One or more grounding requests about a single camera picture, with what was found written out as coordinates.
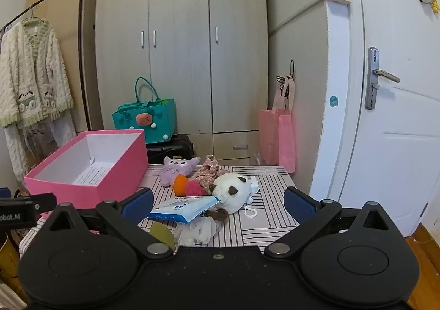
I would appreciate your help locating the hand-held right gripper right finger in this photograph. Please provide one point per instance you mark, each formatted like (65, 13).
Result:
(299, 203)

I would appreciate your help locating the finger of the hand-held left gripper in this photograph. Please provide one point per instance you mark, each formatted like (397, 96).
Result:
(44, 201)
(4, 192)

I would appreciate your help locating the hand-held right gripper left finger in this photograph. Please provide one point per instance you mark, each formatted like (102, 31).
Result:
(139, 205)

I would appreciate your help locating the olive green plush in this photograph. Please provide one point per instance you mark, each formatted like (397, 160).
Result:
(161, 232)

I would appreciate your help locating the pink cardboard box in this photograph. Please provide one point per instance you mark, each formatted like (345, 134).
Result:
(123, 165)

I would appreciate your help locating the blue wet wipes pack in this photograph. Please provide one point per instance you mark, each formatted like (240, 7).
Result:
(182, 208)

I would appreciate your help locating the orange plush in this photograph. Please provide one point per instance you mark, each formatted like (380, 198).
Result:
(178, 184)

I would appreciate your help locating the white tissue pack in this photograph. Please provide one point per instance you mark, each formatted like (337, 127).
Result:
(253, 183)

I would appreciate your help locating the white plastic bag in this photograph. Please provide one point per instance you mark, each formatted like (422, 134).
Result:
(197, 231)

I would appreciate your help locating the white panda plush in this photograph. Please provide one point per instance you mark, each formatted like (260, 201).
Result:
(233, 193)

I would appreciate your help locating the pink floral cloth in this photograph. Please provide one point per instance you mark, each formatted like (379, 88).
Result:
(209, 169)

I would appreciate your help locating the pink striped tablecloth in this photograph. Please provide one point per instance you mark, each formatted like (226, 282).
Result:
(271, 207)

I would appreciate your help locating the yellow round object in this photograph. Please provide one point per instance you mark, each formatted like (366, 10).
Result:
(7, 255)

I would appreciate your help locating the purple plush toy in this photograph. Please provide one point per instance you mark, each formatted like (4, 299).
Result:
(178, 167)

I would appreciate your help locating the clear plastic bag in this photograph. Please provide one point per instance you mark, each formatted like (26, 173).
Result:
(259, 159)

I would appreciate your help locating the black suitcase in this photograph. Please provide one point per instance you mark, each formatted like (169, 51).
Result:
(175, 150)

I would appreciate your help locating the pink tote bag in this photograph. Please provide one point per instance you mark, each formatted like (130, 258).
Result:
(278, 134)

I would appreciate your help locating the teal felt tote bag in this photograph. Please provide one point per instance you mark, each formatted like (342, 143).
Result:
(154, 121)

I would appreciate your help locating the blue round sticker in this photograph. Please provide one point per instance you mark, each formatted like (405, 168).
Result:
(333, 101)

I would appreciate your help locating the white door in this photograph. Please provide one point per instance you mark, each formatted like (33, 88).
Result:
(405, 141)

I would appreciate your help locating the cream fluffy cardigan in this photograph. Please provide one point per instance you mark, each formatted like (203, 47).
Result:
(34, 73)

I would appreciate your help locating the beige wardrobe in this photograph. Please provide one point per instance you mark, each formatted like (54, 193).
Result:
(178, 55)

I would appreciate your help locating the black metal clothes rack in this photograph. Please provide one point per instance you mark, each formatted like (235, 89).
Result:
(81, 38)

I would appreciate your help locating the small yellow hanging toy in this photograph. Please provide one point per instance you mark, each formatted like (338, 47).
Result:
(436, 4)

